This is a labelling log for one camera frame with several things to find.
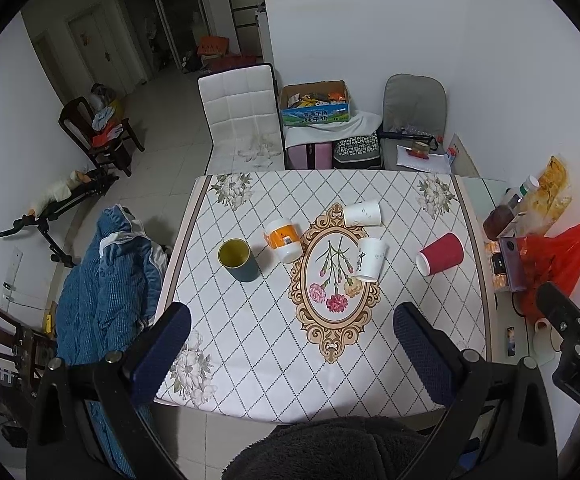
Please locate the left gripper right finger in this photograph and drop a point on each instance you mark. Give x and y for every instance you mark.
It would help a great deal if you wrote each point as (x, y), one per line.
(424, 347)

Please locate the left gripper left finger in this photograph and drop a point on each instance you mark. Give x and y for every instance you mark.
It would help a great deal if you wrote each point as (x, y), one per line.
(153, 353)

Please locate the red ribbed paper cup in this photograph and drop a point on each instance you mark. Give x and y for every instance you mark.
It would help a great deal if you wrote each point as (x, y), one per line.
(441, 255)

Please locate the white paper cup near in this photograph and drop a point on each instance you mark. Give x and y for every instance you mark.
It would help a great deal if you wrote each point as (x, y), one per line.
(370, 257)

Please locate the white paper cup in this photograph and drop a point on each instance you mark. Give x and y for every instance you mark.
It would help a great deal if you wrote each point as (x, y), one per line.
(363, 214)
(370, 257)

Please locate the white paper cup far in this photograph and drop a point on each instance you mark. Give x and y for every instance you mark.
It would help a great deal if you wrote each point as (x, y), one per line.
(363, 214)

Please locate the orange white cup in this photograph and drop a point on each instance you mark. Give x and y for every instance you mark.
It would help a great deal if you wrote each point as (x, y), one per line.
(281, 237)

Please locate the white mug lying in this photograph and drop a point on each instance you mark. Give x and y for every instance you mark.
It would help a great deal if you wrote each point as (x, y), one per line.
(546, 342)

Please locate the blue quilted jacket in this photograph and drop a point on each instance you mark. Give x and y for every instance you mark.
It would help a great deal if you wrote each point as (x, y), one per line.
(111, 296)

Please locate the red plastic bag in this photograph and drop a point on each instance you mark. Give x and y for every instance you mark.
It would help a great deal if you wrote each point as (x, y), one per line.
(548, 259)

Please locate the purple box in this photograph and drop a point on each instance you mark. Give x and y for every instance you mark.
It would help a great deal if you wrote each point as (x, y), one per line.
(510, 251)

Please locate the dark fuzzy garment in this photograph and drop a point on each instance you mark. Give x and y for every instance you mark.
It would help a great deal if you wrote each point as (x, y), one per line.
(338, 448)

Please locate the teal mug yellow inside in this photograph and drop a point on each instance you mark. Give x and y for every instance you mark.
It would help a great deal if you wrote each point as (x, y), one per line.
(237, 258)

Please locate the brown liquid bottle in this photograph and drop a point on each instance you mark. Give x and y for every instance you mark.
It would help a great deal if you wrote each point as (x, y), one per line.
(501, 217)

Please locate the floral diamond pattern tablecloth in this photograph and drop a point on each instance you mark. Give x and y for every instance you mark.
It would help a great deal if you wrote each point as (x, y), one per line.
(309, 339)

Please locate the yellow snack bag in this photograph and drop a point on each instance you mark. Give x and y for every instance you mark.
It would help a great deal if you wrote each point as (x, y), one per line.
(551, 199)

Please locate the black folding stand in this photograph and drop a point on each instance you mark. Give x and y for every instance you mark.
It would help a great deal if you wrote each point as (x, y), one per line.
(59, 198)

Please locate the white papers on chair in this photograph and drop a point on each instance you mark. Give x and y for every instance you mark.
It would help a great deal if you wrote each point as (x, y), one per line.
(433, 164)

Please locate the black white patterned bag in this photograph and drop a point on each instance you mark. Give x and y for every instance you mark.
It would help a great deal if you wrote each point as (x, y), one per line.
(357, 152)

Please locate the pink suitcase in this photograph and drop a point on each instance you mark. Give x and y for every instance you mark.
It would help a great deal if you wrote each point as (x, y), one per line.
(310, 156)

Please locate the white cloth under box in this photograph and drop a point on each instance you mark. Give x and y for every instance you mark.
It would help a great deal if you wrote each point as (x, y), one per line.
(360, 124)

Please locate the grey cushioned chair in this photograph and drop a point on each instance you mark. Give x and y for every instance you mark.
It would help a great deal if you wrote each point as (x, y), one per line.
(414, 110)

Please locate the dark wooden chair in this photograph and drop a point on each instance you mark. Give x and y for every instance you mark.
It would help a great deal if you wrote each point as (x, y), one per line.
(101, 136)

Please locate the white padded chair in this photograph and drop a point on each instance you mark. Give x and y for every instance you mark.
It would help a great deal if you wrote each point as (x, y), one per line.
(241, 110)

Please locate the cardboard box with items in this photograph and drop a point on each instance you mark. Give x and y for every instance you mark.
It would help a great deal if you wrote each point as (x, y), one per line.
(316, 103)

